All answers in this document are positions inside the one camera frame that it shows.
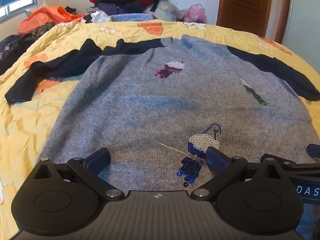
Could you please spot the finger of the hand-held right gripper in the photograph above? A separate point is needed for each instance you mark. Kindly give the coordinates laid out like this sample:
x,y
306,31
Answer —
x,y
295,166
314,151

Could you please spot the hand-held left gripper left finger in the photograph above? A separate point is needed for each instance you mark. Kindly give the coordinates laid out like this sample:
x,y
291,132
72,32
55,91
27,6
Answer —
x,y
98,159

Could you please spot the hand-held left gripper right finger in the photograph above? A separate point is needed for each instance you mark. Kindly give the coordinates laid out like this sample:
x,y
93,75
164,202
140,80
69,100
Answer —
x,y
217,161

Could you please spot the grey sweater with navy sleeves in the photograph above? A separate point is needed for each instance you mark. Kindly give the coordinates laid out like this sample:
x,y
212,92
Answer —
x,y
150,105

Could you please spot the yellow carrot print quilt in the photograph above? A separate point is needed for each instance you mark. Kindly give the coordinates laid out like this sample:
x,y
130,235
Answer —
x,y
27,135

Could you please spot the wardrobe with floral glass doors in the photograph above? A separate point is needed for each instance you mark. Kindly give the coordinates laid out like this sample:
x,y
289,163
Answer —
x,y
306,17

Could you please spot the dark patterned cloth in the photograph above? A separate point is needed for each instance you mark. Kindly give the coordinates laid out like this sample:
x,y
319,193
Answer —
x,y
10,51

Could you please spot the leopard print cloth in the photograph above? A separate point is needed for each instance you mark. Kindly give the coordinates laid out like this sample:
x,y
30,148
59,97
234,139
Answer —
x,y
41,30

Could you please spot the white crumpled cloth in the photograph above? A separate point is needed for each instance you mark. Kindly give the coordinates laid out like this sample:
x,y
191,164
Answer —
x,y
101,17

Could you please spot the light blue knitted garment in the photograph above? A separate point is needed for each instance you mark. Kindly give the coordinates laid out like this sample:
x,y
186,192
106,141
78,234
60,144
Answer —
x,y
132,17

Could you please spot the orange shiny cloth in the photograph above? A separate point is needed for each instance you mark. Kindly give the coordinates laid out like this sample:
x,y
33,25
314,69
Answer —
x,y
42,17

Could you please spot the wooden door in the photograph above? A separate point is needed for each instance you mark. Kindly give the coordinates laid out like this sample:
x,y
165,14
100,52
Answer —
x,y
245,7

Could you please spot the navy garment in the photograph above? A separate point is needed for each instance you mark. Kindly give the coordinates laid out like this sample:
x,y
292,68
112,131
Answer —
x,y
120,3

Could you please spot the clear plastic bag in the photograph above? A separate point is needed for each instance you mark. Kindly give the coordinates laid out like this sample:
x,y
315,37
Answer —
x,y
170,11

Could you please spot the white patterned pillow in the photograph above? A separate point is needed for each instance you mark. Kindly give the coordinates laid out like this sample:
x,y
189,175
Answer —
x,y
35,8

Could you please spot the window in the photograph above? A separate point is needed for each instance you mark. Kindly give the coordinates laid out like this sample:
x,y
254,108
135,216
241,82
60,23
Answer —
x,y
17,8

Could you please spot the wooden door frame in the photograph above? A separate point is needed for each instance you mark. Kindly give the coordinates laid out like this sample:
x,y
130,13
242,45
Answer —
x,y
283,10

